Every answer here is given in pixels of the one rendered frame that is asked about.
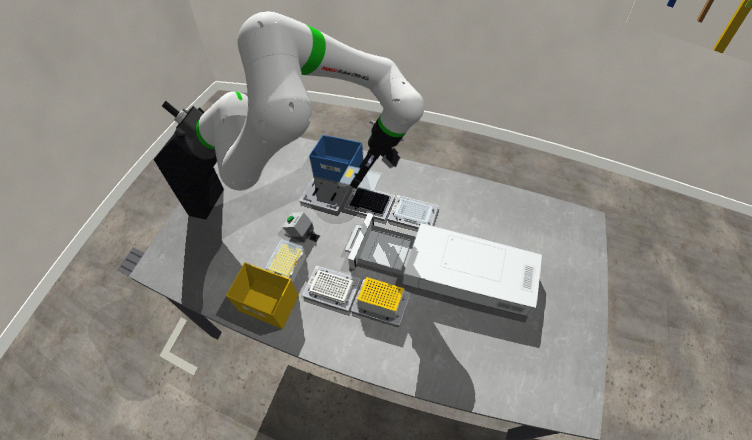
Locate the yellow bin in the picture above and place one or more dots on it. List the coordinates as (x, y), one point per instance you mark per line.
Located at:
(258, 291)

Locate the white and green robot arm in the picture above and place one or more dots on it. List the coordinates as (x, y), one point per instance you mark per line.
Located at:
(274, 49)

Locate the blue bin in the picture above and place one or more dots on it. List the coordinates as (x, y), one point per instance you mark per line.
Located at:
(340, 151)

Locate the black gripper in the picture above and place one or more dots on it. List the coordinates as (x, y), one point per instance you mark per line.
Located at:
(374, 152)

